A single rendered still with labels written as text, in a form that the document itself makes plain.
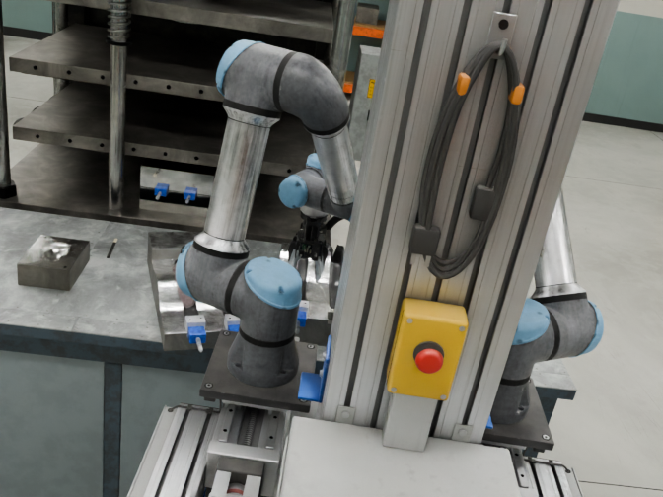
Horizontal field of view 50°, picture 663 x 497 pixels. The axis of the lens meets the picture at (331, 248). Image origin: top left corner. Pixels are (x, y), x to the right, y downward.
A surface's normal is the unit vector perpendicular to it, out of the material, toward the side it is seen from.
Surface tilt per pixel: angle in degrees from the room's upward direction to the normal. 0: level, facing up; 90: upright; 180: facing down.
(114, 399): 90
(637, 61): 90
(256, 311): 90
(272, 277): 8
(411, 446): 90
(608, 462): 0
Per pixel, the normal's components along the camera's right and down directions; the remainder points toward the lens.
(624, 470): 0.15, -0.89
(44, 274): 0.01, 0.44
